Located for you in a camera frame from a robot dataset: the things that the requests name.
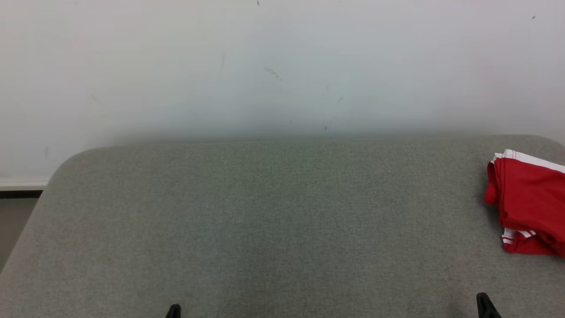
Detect white wall skirting board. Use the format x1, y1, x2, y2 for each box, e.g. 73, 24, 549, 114
0, 180, 48, 199

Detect red shorts with white stripes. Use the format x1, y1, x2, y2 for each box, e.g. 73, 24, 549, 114
484, 149, 565, 241

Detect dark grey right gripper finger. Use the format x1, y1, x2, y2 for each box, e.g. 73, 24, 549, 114
476, 292, 502, 318

